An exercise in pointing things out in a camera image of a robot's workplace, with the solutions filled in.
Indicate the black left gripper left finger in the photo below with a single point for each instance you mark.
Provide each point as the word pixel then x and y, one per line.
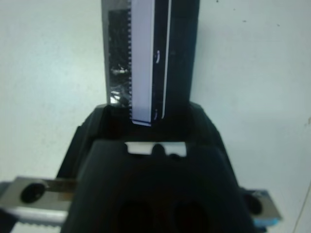
pixel 80 148

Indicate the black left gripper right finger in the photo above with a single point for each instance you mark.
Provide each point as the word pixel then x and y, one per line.
pixel 213 140

